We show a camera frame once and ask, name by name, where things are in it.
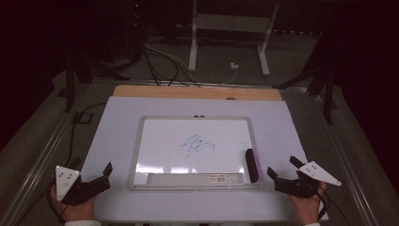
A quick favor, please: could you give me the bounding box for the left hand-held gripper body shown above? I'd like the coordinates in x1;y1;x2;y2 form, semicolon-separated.
56;165;111;206

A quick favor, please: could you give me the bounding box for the person's right hand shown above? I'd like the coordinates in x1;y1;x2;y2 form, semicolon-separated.
288;183;327;225

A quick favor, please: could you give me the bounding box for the black square floor plate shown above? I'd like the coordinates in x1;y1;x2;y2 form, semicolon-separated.
72;111;94;124

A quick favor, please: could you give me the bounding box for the black stand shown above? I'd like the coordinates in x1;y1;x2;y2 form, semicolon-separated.
272;31;339;125
64;55;130;113

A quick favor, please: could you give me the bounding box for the silver framed whiteboard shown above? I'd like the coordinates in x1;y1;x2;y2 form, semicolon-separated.
126;115;266;192

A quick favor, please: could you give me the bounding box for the dark equipment with red light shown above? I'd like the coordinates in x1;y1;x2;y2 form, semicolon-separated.
123;0;150;65

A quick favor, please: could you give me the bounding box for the white floor cable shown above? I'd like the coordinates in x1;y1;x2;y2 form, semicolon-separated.
144;41;238;87

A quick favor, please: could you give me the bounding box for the large white board sheet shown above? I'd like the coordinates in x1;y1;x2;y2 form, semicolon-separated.
80;96;329;224

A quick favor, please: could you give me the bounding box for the bundle of black cables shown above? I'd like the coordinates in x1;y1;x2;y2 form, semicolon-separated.
142;46;201;88

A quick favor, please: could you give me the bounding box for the black whiteboard eraser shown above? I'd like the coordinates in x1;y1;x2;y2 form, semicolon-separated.
244;148;263;184

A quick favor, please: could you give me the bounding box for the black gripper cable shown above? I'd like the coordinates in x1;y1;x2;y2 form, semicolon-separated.
46;177;69;224
314;185;331;221

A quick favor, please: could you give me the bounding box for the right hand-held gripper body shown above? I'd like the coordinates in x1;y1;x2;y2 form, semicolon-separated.
274;160;343;200

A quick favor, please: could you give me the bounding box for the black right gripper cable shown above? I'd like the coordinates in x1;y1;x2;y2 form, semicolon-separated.
314;185;331;221

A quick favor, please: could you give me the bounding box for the grey metal stand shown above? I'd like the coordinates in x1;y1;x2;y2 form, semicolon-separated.
187;0;280;77

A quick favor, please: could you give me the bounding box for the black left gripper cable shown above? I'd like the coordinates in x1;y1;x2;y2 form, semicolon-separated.
46;177;69;224

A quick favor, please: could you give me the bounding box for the person's left hand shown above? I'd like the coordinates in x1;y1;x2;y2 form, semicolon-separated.
50;185;97;222

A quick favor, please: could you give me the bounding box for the thin black floor cable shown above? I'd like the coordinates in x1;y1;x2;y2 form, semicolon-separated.
326;187;351;226

